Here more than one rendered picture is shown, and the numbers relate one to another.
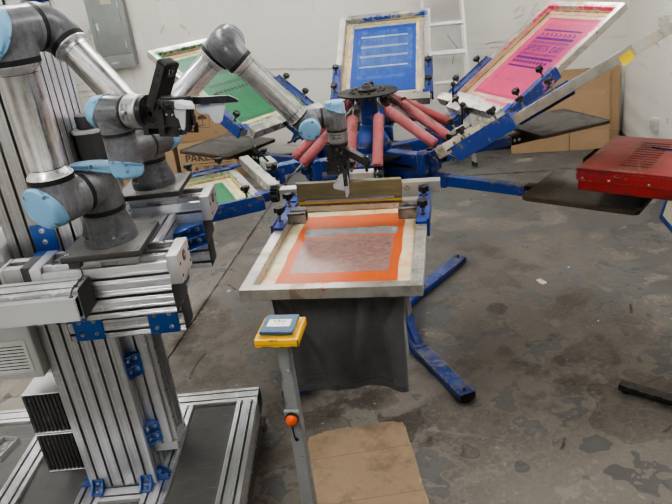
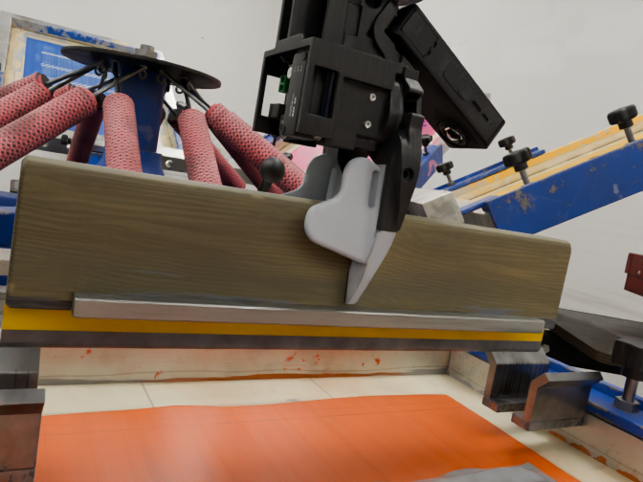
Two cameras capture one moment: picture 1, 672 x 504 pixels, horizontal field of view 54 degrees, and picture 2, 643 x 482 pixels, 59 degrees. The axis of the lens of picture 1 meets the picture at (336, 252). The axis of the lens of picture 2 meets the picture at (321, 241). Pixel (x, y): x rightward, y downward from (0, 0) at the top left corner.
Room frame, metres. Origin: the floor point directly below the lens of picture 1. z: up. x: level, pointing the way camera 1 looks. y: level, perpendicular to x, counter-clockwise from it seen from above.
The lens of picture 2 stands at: (2.12, 0.19, 1.15)
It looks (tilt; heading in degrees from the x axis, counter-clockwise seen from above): 6 degrees down; 319
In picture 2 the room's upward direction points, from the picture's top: 10 degrees clockwise
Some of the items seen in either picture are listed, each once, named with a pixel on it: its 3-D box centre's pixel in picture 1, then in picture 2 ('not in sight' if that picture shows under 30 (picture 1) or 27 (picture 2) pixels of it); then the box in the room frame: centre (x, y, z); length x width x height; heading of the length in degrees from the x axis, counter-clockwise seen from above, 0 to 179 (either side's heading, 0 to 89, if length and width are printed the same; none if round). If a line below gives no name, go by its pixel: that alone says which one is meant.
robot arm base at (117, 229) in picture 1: (107, 222); not in sight; (1.76, 0.64, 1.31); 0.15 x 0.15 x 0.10
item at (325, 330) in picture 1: (341, 339); not in sight; (1.91, 0.02, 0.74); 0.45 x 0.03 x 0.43; 79
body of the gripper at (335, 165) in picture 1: (338, 157); (347, 59); (2.40, -0.05, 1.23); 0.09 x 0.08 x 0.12; 79
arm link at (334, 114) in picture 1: (334, 116); not in sight; (2.40, -0.06, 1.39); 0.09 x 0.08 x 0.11; 91
